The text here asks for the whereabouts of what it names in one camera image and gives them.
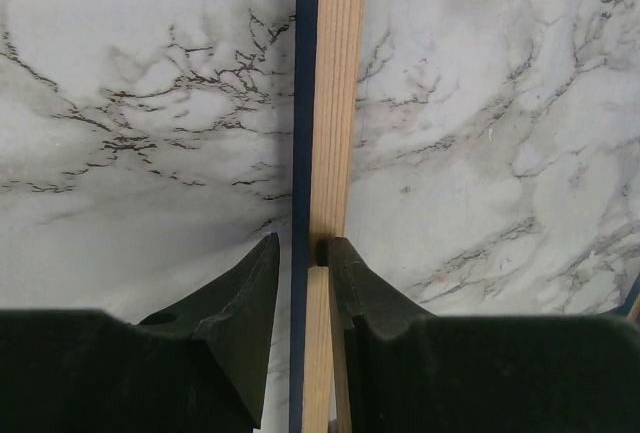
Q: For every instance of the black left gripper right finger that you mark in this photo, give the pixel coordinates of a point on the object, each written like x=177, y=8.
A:
x=400, y=368

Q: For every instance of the blue wooden picture frame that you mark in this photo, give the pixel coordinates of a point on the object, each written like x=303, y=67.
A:
x=482, y=157

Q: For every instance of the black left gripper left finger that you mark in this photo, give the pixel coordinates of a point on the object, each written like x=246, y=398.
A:
x=198, y=365

